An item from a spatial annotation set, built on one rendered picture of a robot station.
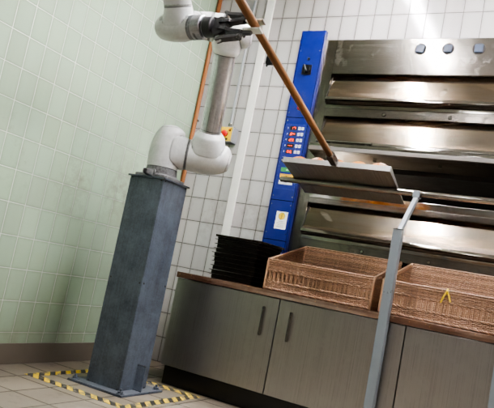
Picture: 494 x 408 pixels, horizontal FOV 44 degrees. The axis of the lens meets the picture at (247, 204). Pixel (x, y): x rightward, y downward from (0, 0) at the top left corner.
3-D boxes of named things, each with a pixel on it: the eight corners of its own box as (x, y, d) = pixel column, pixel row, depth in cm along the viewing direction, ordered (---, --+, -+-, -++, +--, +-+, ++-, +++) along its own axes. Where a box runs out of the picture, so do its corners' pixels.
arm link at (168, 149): (147, 168, 309) (156, 126, 311) (183, 175, 310) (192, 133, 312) (144, 163, 293) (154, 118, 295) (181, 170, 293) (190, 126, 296)
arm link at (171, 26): (185, 43, 223) (182, 5, 219) (151, 43, 231) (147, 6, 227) (202, 41, 232) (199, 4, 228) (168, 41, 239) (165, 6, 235)
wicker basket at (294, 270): (296, 294, 345) (305, 245, 348) (395, 314, 319) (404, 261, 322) (260, 287, 302) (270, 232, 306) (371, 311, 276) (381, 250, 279)
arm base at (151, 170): (128, 172, 293) (130, 160, 294) (155, 182, 313) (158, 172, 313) (159, 176, 285) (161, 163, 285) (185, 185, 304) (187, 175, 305)
